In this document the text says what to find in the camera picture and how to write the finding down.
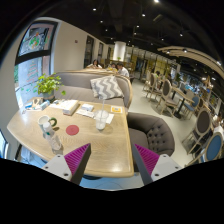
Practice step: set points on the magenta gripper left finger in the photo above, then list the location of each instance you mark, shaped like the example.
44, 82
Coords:
71, 166

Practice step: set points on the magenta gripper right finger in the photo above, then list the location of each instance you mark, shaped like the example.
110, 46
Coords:
152, 166

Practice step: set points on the clear plastic water bottle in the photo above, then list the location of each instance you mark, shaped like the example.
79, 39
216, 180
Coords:
52, 137

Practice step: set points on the grey tufted armchair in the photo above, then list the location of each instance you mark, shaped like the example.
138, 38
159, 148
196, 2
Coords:
151, 132

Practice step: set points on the red round coaster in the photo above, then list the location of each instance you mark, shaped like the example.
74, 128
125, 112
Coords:
72, 130

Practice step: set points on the wooden dining table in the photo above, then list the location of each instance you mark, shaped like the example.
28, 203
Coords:
111, 154

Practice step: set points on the grey backed wooden chair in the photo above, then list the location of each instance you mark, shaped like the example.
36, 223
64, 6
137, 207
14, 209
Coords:
201, 128

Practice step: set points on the clear plastic cup with straw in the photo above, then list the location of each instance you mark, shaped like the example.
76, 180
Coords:
100, 125

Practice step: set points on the white paper napkin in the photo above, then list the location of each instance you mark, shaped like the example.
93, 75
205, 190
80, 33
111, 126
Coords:
108, 117

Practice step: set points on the white tissue box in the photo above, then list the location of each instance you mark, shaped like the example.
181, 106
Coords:
69, 106

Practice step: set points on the small white box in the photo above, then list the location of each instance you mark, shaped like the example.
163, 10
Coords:
87, 107

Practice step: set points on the blue backed wooden chair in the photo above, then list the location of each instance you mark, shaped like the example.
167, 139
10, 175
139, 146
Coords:
211, 151

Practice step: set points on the yellow card on table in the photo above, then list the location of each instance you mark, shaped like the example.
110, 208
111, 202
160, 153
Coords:
116, 109

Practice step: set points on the grey upholstered sofa bench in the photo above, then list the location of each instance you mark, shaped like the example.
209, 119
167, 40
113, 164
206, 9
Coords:
78, 85

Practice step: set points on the green potted plant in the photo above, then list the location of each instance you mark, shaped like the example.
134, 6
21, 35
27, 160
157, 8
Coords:
47, 85

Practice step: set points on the grey chevron pillow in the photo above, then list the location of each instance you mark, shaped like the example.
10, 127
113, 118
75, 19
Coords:
107, 87

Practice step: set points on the person in white shirt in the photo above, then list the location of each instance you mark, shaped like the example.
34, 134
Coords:
122, 70

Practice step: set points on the white round pillar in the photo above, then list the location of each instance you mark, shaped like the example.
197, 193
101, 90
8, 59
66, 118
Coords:
119, 51

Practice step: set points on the white mug green handle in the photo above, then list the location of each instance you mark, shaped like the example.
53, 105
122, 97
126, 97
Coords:
44, 120

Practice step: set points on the framed wall picture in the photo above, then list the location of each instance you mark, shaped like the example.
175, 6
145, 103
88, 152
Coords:
38, 37

